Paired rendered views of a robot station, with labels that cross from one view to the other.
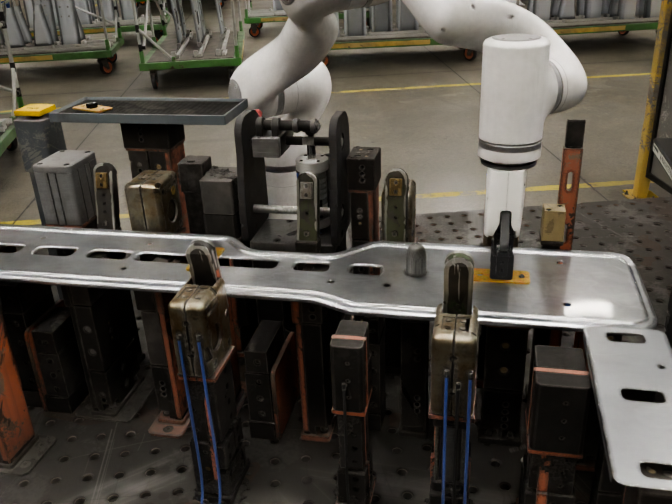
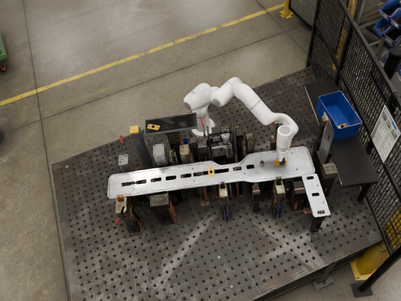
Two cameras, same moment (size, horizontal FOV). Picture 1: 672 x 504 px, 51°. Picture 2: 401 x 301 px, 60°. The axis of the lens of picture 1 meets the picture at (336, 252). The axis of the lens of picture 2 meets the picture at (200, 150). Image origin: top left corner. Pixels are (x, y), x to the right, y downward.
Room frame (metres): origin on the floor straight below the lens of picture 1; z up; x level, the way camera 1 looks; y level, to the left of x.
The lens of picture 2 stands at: (-0.18, 0.44, 2.96)
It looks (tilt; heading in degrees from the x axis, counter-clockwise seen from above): 54 degrees down; 351
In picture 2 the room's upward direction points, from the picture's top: 12 degrees counter-clockwise
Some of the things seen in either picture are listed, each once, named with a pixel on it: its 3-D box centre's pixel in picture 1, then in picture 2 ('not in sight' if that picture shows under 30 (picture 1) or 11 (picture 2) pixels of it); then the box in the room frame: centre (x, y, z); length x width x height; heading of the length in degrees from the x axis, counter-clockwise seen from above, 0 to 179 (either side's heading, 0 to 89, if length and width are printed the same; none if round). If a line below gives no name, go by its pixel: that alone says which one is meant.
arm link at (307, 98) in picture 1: (293, 110); (201, 99); (1.59, 0.08, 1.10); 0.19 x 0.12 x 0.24; 119
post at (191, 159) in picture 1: (206, 254); (196, 156); (1.26, 0.26, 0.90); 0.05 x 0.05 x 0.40; 77
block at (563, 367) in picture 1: (550, 452); (296, 197); (0.72, -0.27, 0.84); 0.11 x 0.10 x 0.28; 167
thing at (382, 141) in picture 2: not in sight; (385, 134); (0.70, -0.76, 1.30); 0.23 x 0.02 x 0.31; 167
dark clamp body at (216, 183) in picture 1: (234, 265); (205, 157); (1.23, 0.20, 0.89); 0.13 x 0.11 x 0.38; 167
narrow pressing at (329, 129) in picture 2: not in sight; (326, 143); (0.85, -0.50, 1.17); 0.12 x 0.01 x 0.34; 167
